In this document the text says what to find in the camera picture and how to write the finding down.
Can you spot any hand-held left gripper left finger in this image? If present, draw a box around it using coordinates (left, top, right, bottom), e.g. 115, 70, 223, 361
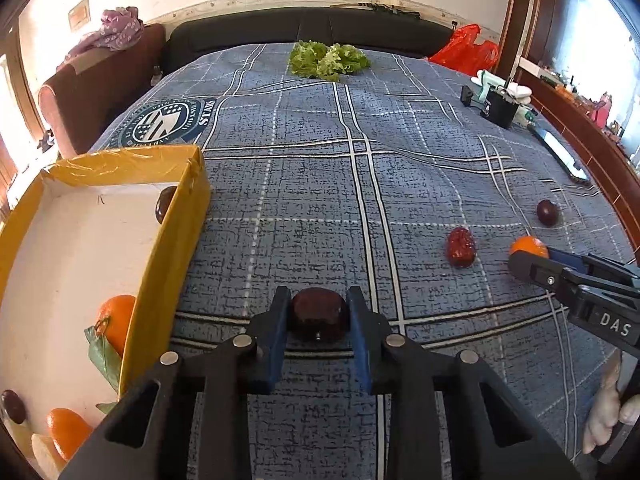
57, 286, 292, 480

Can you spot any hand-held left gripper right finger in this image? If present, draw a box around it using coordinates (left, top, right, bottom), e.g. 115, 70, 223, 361
346, 286, 583, 480

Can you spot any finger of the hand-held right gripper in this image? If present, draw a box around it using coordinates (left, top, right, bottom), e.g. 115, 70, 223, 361
545, 246, 640, 286
507, 251, 583, 311

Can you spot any orange mandarin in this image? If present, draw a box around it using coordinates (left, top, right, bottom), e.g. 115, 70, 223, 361
509, 235, 550, 261
96, 294, 137, 358
46, 408, 94, 462

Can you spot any green leaf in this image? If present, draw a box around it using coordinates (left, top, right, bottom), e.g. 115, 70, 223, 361
84, 326, 123, 415

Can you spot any yellow cardboard box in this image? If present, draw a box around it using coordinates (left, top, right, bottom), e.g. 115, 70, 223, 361
0, 144, 212, 480

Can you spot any large peeled sugarcane piece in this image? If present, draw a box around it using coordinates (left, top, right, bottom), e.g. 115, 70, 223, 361
31, 432, 66, 480

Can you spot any person's right hand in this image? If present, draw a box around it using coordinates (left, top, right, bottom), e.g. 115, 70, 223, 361
581, 347, 640, 456

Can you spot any red dried date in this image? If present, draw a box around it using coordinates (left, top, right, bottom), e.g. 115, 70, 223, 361
446, 226, 476, 268

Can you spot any black smartphone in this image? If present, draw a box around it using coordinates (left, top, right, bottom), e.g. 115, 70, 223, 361
527, 124, 592, 183

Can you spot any wooden cabinet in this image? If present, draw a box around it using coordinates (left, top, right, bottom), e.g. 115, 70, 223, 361
517, 57, 640, 241

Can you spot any pink object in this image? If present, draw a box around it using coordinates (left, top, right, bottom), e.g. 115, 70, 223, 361
590, 91, 614, 121

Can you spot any black box device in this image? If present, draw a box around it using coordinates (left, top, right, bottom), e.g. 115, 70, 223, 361
480, 76, 521, 130

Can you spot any white green plastic object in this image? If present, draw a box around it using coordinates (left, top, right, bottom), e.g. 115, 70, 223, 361
470, 70, 538, 128

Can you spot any red plastic bag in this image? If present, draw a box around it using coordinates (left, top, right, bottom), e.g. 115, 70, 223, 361
428, 23, 501, 76

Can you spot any green lettuce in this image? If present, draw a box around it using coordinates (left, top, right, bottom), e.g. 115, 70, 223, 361
289, 40, 372, 82

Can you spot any dark slim stick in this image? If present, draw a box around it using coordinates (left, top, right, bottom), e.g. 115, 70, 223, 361
330, 2, 421, 20

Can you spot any brown armchair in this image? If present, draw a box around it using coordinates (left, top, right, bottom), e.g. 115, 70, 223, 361
38, 23, 167, 158

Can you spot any black sofa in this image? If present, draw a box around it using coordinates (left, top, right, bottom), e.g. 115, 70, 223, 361
165, 8, 456, 73

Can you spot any purple floral cloth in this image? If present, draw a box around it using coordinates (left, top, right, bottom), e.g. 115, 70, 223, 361
57, 6, 146, 68

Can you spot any wooden door frame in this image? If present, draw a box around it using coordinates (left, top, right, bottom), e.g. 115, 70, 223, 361
497, 0, 546, 91

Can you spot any wall plate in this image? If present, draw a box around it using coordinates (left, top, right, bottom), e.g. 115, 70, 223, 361
68, 2, 91, 31

